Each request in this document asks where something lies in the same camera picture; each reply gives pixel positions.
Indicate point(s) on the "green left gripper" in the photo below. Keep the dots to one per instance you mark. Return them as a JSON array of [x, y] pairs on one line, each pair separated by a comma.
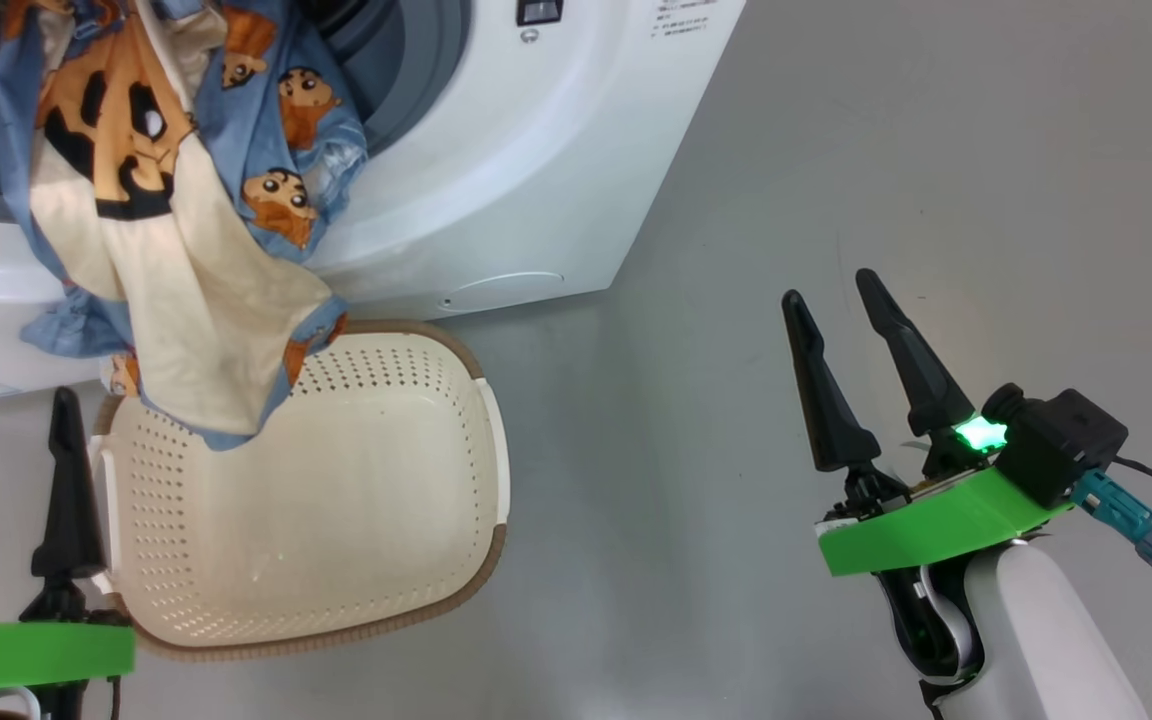
[[26, 650]]

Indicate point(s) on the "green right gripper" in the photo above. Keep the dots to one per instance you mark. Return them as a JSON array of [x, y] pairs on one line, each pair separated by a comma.
[[936, 525]]

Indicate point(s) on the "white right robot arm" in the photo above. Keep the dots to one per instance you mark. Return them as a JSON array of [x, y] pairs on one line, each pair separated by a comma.
[[1046, 640]]

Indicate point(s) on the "white front-load washing machine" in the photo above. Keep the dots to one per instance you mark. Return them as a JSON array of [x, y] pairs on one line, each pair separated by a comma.
[[496, 180]]

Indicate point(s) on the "grey rubber door gasket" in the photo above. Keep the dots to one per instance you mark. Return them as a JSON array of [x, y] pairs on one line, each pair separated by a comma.
[[416, 60]]

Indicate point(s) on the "cream perforated laundry basket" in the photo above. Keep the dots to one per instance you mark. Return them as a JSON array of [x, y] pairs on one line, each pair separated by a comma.
[[336, 500]]

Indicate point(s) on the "round white drain filter cover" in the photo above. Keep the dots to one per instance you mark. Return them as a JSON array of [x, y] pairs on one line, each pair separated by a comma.
[[506, 290]]

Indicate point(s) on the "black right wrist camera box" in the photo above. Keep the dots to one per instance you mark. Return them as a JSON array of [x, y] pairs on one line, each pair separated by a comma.
[[1066, 440]]

